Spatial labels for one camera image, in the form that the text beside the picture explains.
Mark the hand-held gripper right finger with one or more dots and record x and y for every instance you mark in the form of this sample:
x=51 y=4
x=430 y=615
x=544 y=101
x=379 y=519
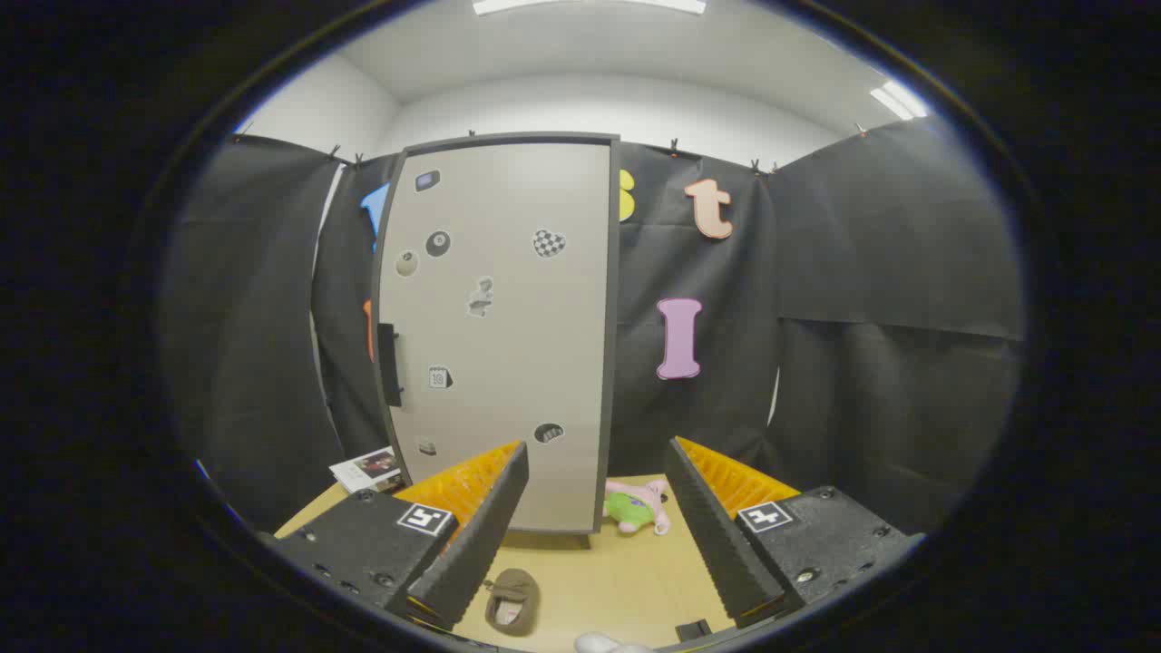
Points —
x=717 y=535

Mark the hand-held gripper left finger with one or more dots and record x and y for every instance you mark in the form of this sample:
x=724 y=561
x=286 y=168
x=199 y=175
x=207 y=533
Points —
x=485 y=535

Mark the brown fuzzy shoe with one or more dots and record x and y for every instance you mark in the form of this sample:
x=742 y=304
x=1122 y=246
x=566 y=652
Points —
x=512 y=600

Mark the grey shoe cabinet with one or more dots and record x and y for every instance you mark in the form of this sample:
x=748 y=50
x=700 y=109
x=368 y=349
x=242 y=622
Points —
x=613 y=317

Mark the pink and green plush toy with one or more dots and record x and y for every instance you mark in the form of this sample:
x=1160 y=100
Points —
x=639 y=508

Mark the white booklet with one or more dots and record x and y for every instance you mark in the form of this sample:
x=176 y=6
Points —
x=367 y=469

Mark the black backdrop cloth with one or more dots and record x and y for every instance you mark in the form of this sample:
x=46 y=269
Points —
x=862 y=272

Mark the short ceiling light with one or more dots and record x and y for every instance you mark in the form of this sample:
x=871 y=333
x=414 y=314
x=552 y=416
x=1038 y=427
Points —
x=898 y=100

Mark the long ceiling light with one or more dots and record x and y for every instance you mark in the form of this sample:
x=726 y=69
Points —
x=590 y=4

